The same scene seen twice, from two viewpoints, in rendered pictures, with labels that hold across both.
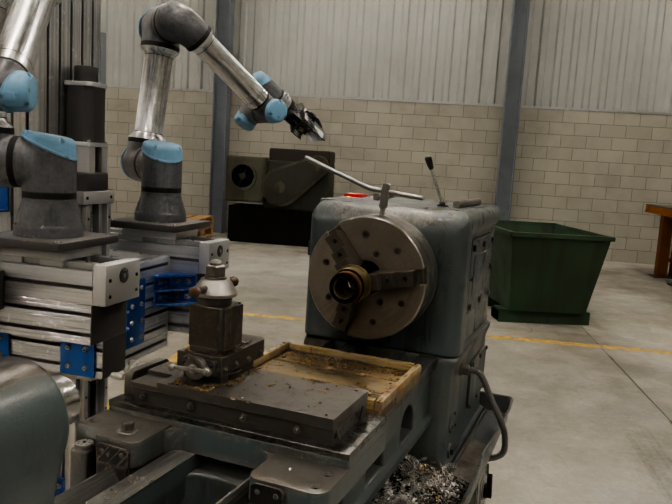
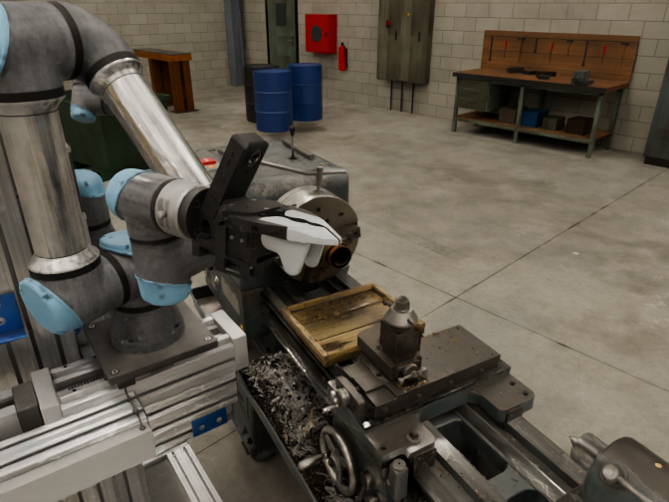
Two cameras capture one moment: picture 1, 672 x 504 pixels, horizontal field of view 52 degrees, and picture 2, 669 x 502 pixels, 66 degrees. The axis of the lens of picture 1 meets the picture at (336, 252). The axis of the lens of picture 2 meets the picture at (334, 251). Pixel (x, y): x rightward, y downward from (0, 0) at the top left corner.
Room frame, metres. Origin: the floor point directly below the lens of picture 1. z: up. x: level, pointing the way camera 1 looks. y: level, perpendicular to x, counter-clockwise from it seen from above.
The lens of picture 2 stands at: (0.66, 1.13, 1.81)
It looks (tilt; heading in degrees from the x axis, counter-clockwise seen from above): 26 degrees down; 309
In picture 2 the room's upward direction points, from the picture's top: straight up
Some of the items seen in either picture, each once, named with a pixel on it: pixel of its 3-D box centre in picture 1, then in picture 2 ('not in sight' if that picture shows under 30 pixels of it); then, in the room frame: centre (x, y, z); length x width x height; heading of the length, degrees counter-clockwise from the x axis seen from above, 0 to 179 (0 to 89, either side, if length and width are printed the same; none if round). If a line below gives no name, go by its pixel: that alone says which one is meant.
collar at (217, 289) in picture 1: (215, 286); (401, 313); (1.21, 0.21, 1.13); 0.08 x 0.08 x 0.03
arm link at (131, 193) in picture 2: not in sight; (150, 201); (1.29, 0.76, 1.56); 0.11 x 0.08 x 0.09; 6
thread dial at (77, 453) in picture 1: (84, 469); (397, 478); (1.08, 0.39, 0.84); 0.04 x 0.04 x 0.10; 68
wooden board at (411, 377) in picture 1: (327, 375); (351, 320); (1.51, 0.00, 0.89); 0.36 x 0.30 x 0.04; 68
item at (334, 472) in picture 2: not in sight; (353, 464); (1.23, 0.36, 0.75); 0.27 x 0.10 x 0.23; 158
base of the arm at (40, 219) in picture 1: (49, 213); (145, 313); (1.57, 0.66, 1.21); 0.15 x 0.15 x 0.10
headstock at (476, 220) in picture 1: (407, 264); (265, 205); (2.14, -0.23, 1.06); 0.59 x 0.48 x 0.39; 158
